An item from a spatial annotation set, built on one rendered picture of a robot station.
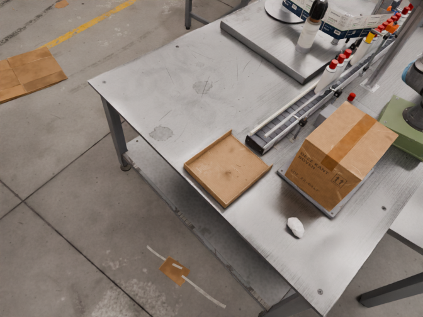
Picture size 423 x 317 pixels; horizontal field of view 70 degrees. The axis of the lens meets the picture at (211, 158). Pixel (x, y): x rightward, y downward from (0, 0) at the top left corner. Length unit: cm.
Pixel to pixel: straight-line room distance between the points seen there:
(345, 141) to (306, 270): 50
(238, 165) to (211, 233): 62
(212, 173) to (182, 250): 85
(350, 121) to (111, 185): 163
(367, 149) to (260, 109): 60
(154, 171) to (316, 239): 115
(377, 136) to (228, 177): 61
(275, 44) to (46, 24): 252
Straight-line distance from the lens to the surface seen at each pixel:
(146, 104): 158
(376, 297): 212
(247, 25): 209
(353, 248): 138
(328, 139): 121
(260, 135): 144
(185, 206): 192
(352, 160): 119
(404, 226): 155
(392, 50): 190
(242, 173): 135
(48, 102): 291
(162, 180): 201
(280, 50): 194
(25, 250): 226
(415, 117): 181
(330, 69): 164
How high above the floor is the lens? 197
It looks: 56 degrees down
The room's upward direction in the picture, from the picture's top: 10 degrees clockwise
